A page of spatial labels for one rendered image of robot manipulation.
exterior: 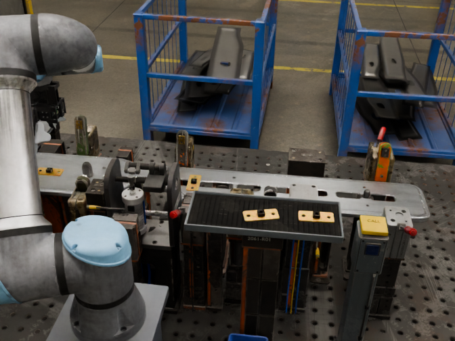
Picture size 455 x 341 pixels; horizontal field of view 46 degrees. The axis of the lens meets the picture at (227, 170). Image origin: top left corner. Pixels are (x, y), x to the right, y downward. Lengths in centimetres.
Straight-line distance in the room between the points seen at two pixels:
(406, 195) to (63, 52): 110
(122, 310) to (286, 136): 302
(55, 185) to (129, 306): 74
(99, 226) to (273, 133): 306
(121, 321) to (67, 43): 54
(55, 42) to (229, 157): 143
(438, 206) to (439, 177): 21
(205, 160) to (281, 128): 178
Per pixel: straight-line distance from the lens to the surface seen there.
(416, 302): 184
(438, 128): 403
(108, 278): 102
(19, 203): 104
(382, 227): 133
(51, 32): 109
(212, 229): 127
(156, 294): 121
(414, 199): 173
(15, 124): 107
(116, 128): 411
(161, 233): 156
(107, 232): 102
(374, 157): 179
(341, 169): 237
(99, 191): 149
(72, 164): 184
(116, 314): 109
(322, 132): 407
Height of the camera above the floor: 197
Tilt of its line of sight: 34 degrees down
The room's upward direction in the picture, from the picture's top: 1 degrees clockwise
